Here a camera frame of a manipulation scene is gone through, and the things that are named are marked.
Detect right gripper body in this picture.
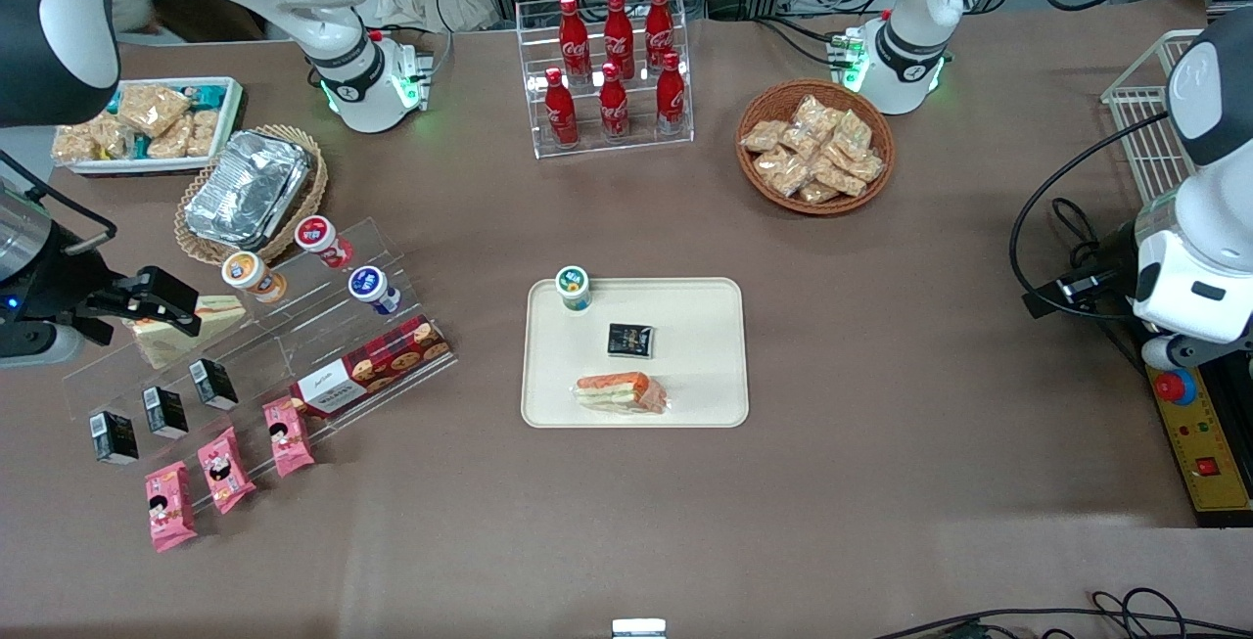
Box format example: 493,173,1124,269
0,248,119,366

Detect triangle sandwich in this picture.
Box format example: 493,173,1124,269
574,372,672,417
125,295,247,370

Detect beige plastic tray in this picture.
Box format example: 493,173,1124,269
520,277,751,429

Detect red emergency stop button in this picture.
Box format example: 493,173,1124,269
1153,368,1198,408

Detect orange lid cup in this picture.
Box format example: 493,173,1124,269
221,251,288,304

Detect yellow control box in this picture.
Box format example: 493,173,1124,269
1145,365,1253,528

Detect small black drink carton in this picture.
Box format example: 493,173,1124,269
188,358,239,412
143,387,189,440
90,411,140,466

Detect aluminium foil container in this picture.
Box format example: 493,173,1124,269
184,129,314,251

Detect clear bag rice crackers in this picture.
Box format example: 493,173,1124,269
186,111,221,158
52,120,107,166
117,83,192,138
96,111,138,159
147,120,192,160

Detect clear acrylic stepped stand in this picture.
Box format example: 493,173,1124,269
61,217,459,508

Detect red lid cup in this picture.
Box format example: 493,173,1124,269
294,215,355,270

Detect pink snack packet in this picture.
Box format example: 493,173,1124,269
145,461,198,553
198,427,257,515
262,395,316,479

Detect oval wicker basket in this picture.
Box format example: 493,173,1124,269
174,124,329,266

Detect white rectangular bin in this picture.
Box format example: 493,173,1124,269
67,77,244,176

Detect blue lid cup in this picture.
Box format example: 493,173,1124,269
348,265,402,315

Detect red plaid cookie box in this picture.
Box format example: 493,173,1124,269
290,316,453,420

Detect green lid yogurt cup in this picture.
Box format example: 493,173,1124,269
555,265,592,313

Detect red cola bottle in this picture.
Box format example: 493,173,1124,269
603,0,635,80
558,0,592,82
598,62,630,141
544,68,580,148
645,0,675,72
655,52,686,135

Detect round wicker basket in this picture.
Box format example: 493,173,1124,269
735,79,896,217

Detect small black snack pack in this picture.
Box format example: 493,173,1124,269
606,323,656,360

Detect clear acrylic bottle rack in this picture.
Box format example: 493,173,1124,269
516,0,695,160

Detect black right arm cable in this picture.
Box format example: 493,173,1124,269
0,150,119,256

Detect white wire rack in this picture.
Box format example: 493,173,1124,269
1100,29,1205,205

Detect long black camera cable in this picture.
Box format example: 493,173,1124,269
1008,111,1172,323

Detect black cable bundle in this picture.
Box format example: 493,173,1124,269
871,588,1253,639

